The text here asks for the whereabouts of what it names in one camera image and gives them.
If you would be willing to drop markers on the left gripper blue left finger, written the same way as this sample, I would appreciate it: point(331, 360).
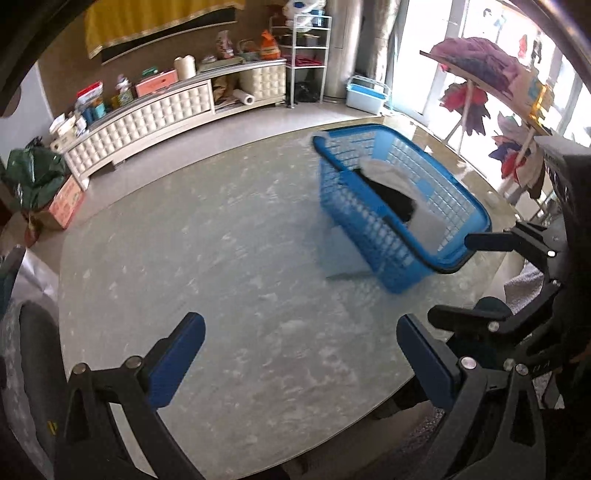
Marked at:
point(168, 361)

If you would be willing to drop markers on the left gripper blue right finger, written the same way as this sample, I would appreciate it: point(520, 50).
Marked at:
point(433, 362)

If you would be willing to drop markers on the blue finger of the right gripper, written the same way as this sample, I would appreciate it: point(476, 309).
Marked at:
point(455, 319)
point(492, 241)

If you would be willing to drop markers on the white grey cloth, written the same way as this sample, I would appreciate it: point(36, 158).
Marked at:
point(428, 228)

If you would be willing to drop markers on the black plush toy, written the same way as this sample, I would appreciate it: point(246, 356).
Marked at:
point(402, 205)

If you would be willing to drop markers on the blue plastic basket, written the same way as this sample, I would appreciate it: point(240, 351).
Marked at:
point(394, 255)

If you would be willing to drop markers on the white quilted cloth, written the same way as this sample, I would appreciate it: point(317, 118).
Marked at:
point(388, 175)

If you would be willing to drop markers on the dark chair with yellow print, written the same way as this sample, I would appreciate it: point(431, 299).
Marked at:
point(33, 391)

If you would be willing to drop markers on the silver gift bag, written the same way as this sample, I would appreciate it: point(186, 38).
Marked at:
point(35, 281)

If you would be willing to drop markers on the pink clothes pile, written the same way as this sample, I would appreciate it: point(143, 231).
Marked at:
point(483, 59)

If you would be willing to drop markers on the pink cardboard box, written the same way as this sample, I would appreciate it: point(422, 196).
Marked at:
point(59, 213)

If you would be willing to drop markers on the blue white storage bin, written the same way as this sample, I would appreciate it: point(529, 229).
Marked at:
point(367, 95)

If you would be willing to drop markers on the white tufted TV cabinet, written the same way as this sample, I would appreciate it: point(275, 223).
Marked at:
point(160, 116)

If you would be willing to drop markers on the green plastic bag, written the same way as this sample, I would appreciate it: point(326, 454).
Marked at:
point(34, 175)

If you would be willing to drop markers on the patterned curtain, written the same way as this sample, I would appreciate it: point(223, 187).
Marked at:
point(379, 17)

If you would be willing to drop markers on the paper roll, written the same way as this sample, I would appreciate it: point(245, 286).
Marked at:
point(243, 97)

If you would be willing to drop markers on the tall white air conditioner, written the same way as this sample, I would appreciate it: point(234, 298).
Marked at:
point(347, 19)

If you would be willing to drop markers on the pink box on cabinet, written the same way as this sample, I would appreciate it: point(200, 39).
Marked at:
point(155, 83)

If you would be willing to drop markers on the white metal shelf rack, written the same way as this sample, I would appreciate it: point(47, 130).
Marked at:
point(304, 43)

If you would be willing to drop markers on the white jug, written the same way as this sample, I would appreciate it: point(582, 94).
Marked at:
point(185, 67)

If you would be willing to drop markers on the orange bag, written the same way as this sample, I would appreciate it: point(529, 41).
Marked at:
point(268, 48)

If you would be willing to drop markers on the white plastic bags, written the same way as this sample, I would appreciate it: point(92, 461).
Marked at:
point(304, 13)

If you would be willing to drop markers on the yellow cloth covered TV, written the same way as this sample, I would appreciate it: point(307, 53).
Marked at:
point(113, 27)

